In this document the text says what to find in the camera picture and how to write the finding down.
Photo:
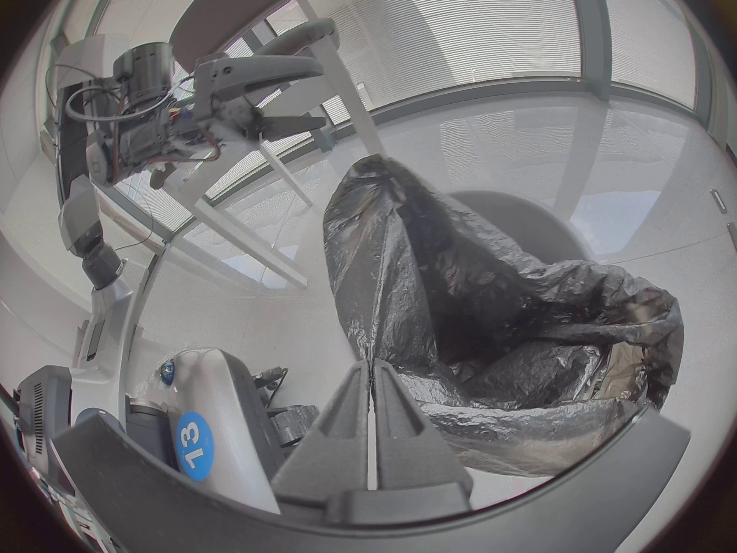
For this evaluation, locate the window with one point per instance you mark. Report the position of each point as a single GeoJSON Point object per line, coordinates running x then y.
{"type": "Point", "coordinates": [590, 32]}

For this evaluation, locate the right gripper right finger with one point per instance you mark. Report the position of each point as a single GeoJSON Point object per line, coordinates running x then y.
{"type": "Point", "coordinates": [414, 458]}

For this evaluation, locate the grey padded white-framed chair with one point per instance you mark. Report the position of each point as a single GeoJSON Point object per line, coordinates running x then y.
{"type": "Point", "coordinates": [242, 3]}

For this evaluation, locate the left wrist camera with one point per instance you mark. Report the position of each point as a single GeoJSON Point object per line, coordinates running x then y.
{"type": "Point", "coordinates": [158, 177]}

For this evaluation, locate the black plastic bag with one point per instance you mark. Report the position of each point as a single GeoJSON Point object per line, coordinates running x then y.
{"type": "Point", "coordinates": [518, 366]}

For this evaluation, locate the white trash bin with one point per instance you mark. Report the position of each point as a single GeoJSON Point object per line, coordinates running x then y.
{"type": "Point", "coordinates": [535, 222]}

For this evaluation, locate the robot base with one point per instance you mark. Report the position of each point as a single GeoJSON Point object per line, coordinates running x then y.
{"type": "Point", "coordinates": [201, 372]}

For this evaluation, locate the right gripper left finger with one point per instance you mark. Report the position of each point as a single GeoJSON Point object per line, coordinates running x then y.
{"type": "Point", "coordinates": [339, 458]}

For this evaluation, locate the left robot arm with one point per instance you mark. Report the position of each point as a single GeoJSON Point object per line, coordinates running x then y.
{"type": "Point", "coordinates": [144, 72]}

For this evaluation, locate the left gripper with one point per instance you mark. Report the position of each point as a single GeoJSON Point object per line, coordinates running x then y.
{"type": "Point", "coordinates": [224, 121]}

